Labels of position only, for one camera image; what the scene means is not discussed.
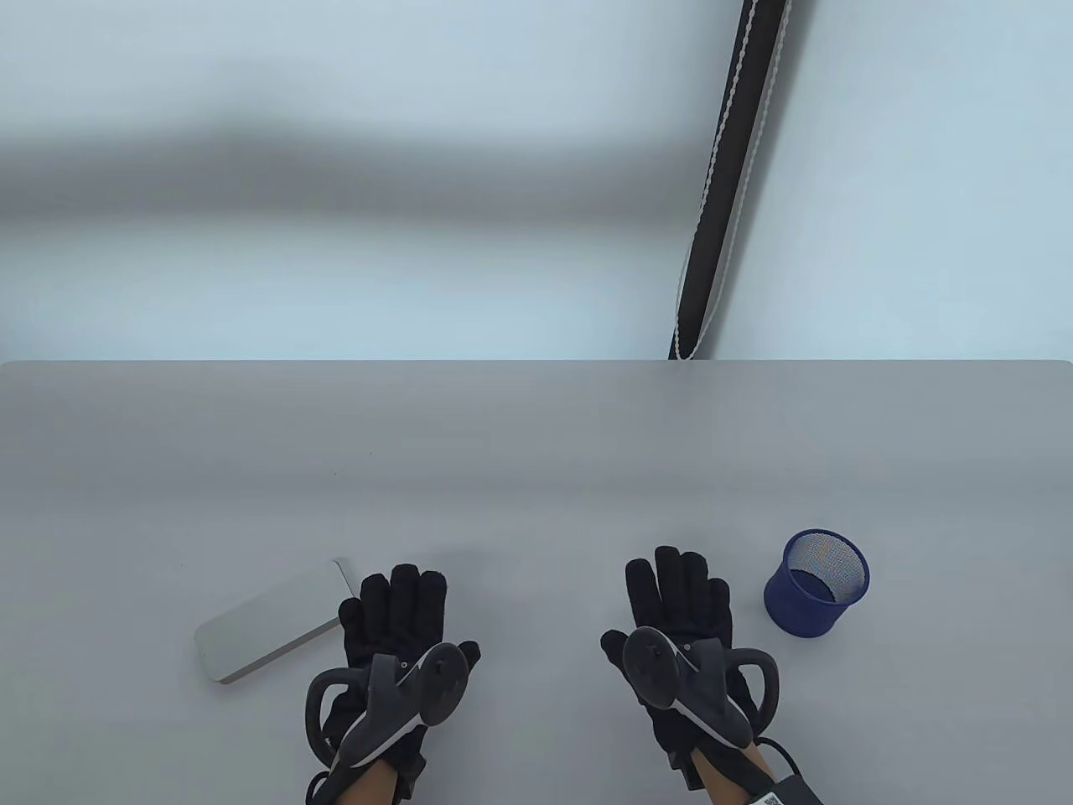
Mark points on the person's right hand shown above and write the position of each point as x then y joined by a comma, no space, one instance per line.
679,595

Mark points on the person's left hand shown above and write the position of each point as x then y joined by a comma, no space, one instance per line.
394,612

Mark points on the silver sliding box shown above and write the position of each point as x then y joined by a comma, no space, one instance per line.
268,625

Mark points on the person's right forearm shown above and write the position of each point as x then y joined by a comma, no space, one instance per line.
738,776

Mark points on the person's left forearm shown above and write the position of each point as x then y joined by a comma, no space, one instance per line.
369,788

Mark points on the blue mesh pen cup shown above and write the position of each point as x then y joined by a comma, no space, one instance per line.
805,612

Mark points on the black labelled wrist unit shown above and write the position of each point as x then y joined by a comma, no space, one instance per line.
788,792

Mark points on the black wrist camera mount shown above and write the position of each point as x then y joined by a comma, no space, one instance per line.
412,776
693,770

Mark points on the black window frame post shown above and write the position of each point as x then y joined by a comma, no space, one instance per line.
738,126

